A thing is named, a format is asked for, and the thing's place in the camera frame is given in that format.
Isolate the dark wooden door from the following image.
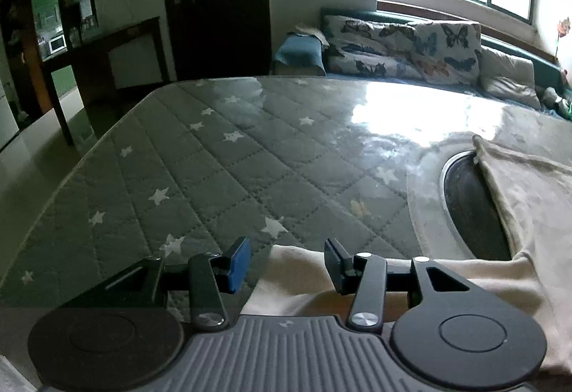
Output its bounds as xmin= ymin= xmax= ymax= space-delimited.
xmin=158 ymin=0 xmax=273 ymax=82

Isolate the beige cushion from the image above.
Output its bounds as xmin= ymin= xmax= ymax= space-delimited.
xmin=479 ymin=47 xmax=543 ymax=110

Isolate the pink artificial flower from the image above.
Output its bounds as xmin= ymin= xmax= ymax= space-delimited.
xmin=554 ymin=17 xmax=572 ymax=62

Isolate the cream knit garment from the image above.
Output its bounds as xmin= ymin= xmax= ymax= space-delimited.
xmin=241 ymin=135 xmax=572 ymax=379

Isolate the blue towel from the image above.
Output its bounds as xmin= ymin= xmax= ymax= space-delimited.
xmin=273 ymin=35 xmax=325 ymax=69

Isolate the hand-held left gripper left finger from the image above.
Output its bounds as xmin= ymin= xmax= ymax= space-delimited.
xmin=60 ymin=237 xmax=252 ymax=329

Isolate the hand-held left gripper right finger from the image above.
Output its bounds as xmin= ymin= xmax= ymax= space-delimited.
xmin=324 ymin=238 xmax=482 ymax=332

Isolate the grey soft toy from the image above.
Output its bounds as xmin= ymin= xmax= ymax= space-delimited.
xmin=541 ymin=86 xmax=572 ymax=120

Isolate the butterfly print cushion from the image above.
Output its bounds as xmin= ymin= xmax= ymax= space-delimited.
xmin=322 ymin=14 xmax=430 ymax=78
xmin=409 ymin=21 xmax=483 ymax=85

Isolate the beige cloth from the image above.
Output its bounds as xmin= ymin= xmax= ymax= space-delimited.
xmin=288 ymin=23 xmax=329 ymax=46

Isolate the black round induction cooktop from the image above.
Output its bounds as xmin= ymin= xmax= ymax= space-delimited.
xmin=440 ymin=151 xmax=514 ymax=261

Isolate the dark wooden console table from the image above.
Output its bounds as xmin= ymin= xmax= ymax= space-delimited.
xmin=40 ymin=16 xmax=171 ymax=147

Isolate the grey quilted star table cover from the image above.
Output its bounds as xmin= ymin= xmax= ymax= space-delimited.
xmin=0 ymin=77 xmax=572 ymax=312

